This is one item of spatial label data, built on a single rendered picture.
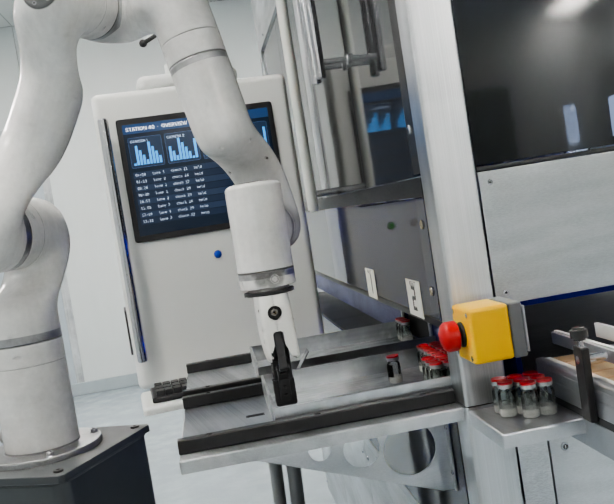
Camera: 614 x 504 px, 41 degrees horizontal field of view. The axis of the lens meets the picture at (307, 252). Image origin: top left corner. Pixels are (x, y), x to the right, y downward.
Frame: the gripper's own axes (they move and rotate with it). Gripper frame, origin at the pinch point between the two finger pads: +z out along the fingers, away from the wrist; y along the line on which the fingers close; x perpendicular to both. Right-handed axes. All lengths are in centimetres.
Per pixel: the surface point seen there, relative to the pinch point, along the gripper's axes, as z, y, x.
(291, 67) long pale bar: -59, 65, -18
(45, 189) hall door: -73, 544, 124
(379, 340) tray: 4, 52, -26
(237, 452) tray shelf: 4.7, -11.0, 8.5
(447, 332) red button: -8.0, -19.7, -20.5
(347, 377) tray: 3.9, 19.5, -12.6
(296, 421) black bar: 2.8, -8.1, -0.4
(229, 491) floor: 93, 240, 15
